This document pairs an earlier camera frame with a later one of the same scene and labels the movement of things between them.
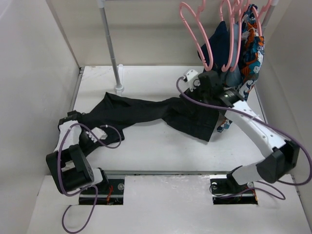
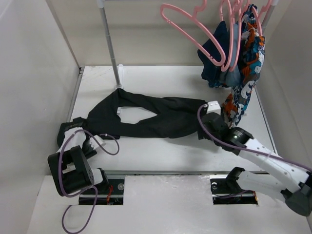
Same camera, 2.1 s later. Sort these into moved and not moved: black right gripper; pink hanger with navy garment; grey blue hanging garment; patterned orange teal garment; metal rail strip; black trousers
Moved: black right gripper; black trousers
Not moved: metal rail strip; patterned orange teal garment; pink hanger with navy garment; grey blue hanging garment
